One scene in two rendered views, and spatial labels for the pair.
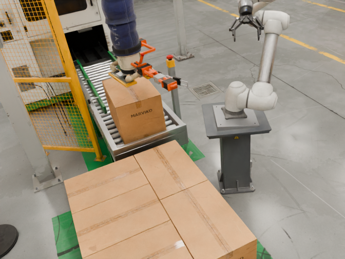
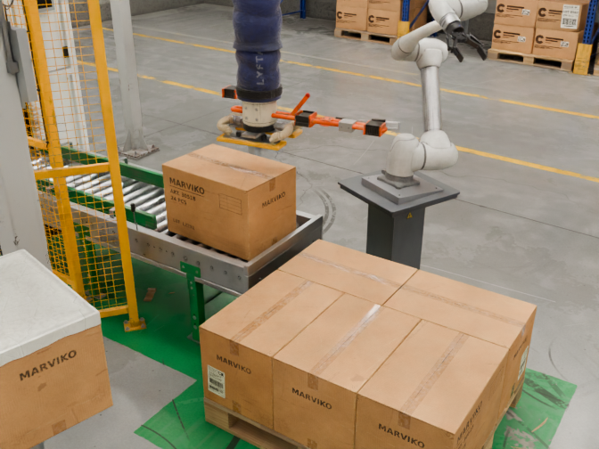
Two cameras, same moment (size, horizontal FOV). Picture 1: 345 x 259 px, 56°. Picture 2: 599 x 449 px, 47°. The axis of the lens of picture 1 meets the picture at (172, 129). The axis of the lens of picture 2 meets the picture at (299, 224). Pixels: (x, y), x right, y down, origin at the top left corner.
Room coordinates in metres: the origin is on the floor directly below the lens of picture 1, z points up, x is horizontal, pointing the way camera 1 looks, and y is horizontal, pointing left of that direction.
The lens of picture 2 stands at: (-0.26, 2.09, 2.30)
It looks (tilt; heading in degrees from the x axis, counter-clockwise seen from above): 27 degrees down; 323
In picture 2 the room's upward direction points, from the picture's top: straight up
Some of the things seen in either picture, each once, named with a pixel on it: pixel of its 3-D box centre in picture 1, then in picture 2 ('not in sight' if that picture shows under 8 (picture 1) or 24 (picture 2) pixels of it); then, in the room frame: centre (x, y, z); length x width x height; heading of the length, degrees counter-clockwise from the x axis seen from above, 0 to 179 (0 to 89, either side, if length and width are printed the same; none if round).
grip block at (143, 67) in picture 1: (144, 69); (306, 118); (2.27, 0.14, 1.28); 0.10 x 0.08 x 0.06; 118
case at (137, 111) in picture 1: (133, 106); (230, 199); (2.69, 0.33, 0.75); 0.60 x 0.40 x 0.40; 16
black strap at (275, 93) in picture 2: (127, 46); (258, 89); (2.49, 0.25, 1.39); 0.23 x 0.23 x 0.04
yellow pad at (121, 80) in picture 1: (121, 76); (250, 137); (2.44, 0.34, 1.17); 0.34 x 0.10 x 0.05; 28
